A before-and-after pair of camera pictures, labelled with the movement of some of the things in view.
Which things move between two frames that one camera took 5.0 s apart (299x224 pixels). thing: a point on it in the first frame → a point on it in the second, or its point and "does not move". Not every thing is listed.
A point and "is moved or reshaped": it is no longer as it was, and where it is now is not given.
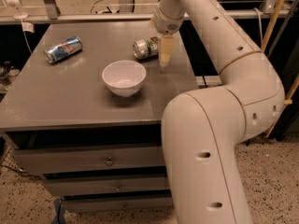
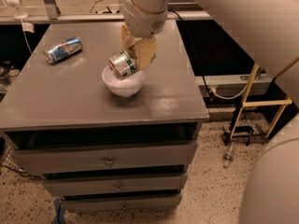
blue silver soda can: x=70 y=46 does not move
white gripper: x=165 y=24 → x=142 y=22
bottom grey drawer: x=113 y=203 does not move
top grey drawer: x=48 y=161 does not move
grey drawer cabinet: x=92 y=148 does not move
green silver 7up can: x=144 y=48 is moved or reshaped
